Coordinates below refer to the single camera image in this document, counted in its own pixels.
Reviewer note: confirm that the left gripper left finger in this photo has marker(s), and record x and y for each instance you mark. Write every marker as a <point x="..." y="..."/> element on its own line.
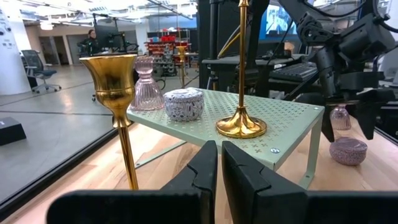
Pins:
<point x="205" y="168"/>

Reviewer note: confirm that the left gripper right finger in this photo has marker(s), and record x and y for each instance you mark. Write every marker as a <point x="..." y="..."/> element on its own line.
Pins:
<point x="239" y="180"/>

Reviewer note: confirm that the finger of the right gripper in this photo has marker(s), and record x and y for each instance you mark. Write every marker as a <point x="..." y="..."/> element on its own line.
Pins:
<point x="367" y="121"/>
<point x="327" y="124"/>

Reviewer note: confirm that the pink ribbed glass candle holder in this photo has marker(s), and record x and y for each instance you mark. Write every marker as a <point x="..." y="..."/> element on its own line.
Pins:
<point x="340" y="119"/>
<point x="146" y="93"/>

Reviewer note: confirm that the mauve floral candle tin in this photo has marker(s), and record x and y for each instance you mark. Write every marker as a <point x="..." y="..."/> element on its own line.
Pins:
<point x="348" y="152"/>

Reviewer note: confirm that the tall brass candlestick holder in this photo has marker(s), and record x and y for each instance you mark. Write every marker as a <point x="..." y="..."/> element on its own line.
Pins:
<point x="182" y="51"/>
<point x="241" y="124"/>
<point x="109" y="81"/>

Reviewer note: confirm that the white purple-pattern candle tin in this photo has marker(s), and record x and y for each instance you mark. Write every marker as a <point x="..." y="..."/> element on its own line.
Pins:
<point x="183" y="105"/>

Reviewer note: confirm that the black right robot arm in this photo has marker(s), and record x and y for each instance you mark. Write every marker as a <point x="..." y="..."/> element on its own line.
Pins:
<point x="326" y="71"/>

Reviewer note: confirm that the green perforated metal shelf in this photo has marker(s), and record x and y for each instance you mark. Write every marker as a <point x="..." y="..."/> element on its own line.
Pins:
<point x="280" y="118"/>

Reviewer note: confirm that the black keyboard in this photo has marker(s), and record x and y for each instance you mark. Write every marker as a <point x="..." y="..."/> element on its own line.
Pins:
<point x="292" y="72"/>

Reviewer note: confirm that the lit computer screen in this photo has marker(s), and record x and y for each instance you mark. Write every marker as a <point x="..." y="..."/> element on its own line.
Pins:
<point x="280" y="20"/>

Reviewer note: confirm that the black desk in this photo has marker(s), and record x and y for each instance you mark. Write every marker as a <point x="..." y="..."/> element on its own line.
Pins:
<point x="236" y="60"/>

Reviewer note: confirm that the red parts rack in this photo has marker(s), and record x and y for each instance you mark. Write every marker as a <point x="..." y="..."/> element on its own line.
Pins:
<point x="168" y="39"/>

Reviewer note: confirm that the black computer monitor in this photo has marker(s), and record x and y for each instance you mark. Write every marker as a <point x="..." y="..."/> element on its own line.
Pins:
<point x="107" y="35"/>

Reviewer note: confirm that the person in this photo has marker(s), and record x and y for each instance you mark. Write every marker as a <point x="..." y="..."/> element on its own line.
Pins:
<point x="90" y="42"/>

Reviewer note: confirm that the dark office chair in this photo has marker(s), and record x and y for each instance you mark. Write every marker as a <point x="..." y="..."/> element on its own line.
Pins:
<point x="37" y="73"/>

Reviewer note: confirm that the black box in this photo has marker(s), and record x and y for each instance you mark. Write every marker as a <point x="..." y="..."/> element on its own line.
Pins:
<point x="11" y="130"/>

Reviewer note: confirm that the glowing ceiling lamp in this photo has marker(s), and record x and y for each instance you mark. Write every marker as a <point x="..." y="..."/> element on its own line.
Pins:
<point x="46" y="25"/>

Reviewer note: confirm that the white pillar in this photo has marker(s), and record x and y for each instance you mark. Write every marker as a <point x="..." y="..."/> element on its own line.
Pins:
<point x="12" y="56"/>

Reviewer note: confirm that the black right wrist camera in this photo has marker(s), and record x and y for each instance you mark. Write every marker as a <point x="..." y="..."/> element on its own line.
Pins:
<point x="367" y="37"/>

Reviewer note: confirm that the black aluminium station frame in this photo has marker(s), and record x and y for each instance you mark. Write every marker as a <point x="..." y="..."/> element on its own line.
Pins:
<point x="205" y="46"/>

